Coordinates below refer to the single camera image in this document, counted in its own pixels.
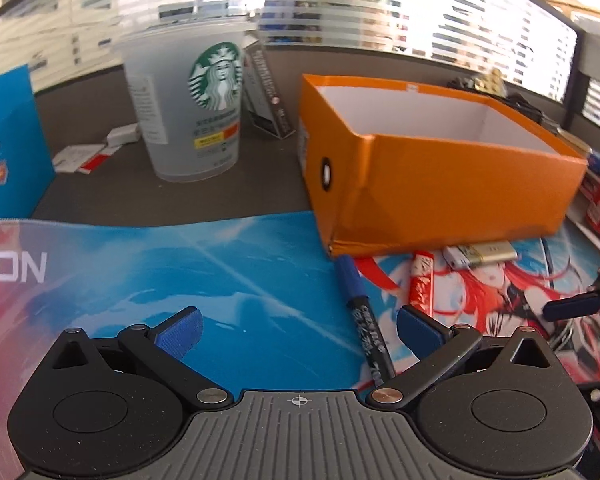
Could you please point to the gold and white rectangular device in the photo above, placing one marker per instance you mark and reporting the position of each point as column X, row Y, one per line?
column 485, row 254

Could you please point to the white charger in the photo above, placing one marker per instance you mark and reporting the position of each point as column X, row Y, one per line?
column 122, row 135

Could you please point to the blue marker pen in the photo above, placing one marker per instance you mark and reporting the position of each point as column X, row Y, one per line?
column 362, row 310

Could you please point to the printed mouse mat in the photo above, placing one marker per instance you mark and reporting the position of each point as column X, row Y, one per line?
column 155, row 270

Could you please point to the black product box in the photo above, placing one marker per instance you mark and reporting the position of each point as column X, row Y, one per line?
column 270, row 100

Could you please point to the red lighter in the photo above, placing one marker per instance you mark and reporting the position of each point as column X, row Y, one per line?
column 422, row 285

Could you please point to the beige paper cup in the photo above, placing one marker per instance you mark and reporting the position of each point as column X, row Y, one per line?
column 572, row 140

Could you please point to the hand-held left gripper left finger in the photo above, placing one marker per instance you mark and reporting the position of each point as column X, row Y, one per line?
column 180, row 332

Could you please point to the orange cardboard box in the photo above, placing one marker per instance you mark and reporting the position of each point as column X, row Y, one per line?
column 455, row 195

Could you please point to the translucent cup with green logo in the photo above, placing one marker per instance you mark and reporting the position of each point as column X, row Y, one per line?
column 180, row 135

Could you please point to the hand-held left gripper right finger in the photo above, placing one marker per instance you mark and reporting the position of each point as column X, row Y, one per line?
column 420, row 330

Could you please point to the yellow toy brick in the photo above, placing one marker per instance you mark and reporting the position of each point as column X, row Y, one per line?
column 491, row 82

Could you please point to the blue paper bag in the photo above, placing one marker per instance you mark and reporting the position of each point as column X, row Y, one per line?
column 10, row 160

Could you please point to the white and red card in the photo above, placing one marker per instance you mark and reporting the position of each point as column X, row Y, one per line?
column 80, row 160

